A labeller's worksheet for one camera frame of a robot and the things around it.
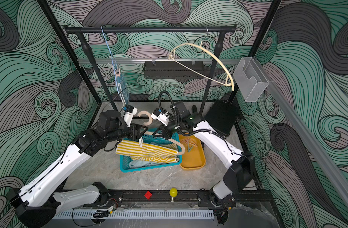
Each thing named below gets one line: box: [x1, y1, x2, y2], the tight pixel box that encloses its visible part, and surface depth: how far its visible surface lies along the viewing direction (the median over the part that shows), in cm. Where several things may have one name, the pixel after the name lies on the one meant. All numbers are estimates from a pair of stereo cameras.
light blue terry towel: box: [128, 160, 164, 169], surface depth 84 cm
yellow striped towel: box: [115, 139, 180, 163], surface depth 77 cm
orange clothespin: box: [188, 138, 198, 147], surface depth 95 cm
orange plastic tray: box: [178, 134, 206, 170], surface depth 89 cm
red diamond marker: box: [144, 190, 153, 201], surface depth 74 cm
